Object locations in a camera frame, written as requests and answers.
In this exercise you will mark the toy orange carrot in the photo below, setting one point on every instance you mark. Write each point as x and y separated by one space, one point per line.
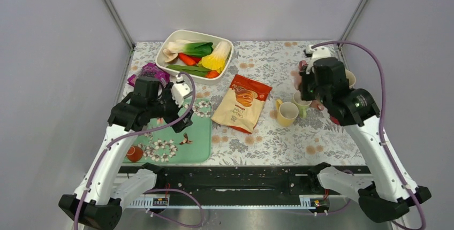
189 60

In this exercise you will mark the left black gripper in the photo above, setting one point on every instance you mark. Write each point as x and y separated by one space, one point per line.
174 117

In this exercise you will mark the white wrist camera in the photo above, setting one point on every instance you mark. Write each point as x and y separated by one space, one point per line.
314 54
183 88

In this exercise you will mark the small pink mug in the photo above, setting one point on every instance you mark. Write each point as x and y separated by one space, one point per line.
315 104

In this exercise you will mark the small orange mug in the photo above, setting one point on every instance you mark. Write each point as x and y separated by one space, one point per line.
134 154

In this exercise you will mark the cassava chips bag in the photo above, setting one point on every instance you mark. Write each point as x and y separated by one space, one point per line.
242 104

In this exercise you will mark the toy green cucumber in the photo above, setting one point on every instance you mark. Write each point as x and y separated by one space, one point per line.
192 70

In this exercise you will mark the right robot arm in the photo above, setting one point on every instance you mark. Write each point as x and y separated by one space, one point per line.
390 193

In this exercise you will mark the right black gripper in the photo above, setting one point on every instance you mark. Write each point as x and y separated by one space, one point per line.
305 94

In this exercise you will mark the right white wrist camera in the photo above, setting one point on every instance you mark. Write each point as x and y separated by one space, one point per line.
314 54

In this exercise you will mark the purple snack packet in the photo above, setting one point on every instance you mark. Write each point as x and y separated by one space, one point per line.
152 71

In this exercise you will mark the light green mug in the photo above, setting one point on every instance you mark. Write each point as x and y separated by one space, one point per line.
302 105

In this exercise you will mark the toy mushroom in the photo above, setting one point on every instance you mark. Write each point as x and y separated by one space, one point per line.
170 56

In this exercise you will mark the cream floral mug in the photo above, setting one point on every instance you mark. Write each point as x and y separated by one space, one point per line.
351 78

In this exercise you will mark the large pink patterned mug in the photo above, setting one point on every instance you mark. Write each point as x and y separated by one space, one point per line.
302 66

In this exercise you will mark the toy yellow cabbage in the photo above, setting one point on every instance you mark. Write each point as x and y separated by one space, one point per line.
217 59

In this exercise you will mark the yellow mug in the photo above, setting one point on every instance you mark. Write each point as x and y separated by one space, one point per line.
287 112

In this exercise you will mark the toy bok choy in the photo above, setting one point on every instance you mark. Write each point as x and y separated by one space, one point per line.
196 49

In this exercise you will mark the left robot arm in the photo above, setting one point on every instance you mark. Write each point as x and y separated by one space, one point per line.
150 107

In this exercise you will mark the white rectangular vegetable bin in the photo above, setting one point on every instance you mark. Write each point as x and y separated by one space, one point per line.
213 77

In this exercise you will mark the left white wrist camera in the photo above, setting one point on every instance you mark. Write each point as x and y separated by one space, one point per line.
183 88

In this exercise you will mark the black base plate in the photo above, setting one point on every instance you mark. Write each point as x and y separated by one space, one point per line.
236 185

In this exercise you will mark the green floral tray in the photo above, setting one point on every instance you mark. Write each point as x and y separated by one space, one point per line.
192 145

